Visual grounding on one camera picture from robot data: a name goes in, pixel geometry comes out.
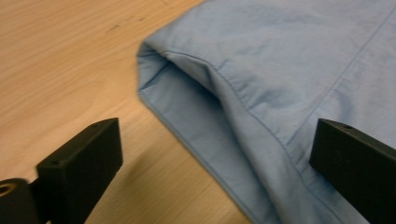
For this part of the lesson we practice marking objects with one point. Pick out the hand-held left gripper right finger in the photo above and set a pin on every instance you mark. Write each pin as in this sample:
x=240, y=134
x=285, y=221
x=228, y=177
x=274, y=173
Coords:
x=361, y=168

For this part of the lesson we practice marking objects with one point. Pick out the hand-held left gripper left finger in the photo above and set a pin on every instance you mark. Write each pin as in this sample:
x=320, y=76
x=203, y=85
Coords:
x=81, y=168

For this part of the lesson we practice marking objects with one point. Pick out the light blue button shirt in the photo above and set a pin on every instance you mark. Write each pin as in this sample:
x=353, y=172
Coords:
x=264, y=77

